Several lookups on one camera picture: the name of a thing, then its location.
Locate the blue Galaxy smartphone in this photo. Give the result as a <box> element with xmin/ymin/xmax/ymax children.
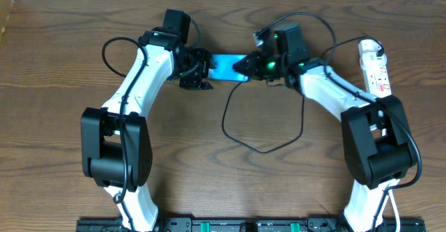
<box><xmin>208</xmin><ymin>54</ymin><xmax>249</xmax><ymax>82</ymax></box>

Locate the white power strip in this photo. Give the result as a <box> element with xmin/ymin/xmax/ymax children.
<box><xmin>362</xmin><ymin>64</ymin><xmax>392</xmax><ymax>98</ymax></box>

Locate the black USB charging cable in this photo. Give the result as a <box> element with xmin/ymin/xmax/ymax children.
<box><xmin>222</xmin><ymin>36</ymin><xmax>385</xmax><ymax>155</ymax></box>

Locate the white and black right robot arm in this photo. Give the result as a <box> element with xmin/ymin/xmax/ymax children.
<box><xmin>233</xmin><ymin>24</ymin><xmax>422</xmax><ymax>231</ymax></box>

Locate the white charger plug adapter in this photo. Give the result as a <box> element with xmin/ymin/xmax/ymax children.
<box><xmin>358</xmin><ymin>39</ymin><xmax>387</xmax><ymax>70</ymax></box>

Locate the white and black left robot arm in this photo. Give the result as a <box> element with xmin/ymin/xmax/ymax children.
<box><xmin>81</xmin><ymin>9</ymin><xmax>215</xmax><ymax>231</ymax></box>

